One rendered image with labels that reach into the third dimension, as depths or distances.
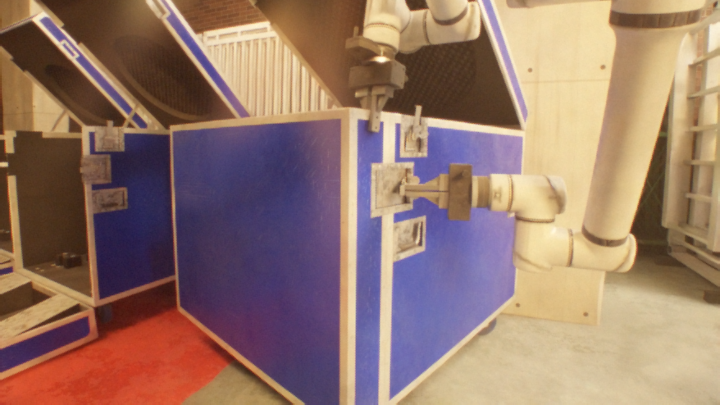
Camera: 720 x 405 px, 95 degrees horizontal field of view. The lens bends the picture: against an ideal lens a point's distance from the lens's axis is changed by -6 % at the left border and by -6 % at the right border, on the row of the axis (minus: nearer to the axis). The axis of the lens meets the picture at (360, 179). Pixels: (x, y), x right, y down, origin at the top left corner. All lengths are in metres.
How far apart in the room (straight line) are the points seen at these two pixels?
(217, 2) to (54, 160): 3.80
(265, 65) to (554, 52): 2.63
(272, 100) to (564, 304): 2.88
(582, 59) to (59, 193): 3.01
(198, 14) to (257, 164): 5.18
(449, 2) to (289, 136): 0.49
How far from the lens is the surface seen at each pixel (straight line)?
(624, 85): 0.71
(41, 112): 4.79
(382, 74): 0.81
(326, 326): 0.92
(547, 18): 2.09
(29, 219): 2.73
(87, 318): 1.99
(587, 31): 2.09
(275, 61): 3.62
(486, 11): 1.44
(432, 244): 1.09
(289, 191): 0.94
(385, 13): 0.87
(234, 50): 3.96
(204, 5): 6.10
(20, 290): 2.51
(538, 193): 0.85
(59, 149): 2.76
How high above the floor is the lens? 0.87
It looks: 5 degrees down
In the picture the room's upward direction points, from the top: 1 degrees clockwise
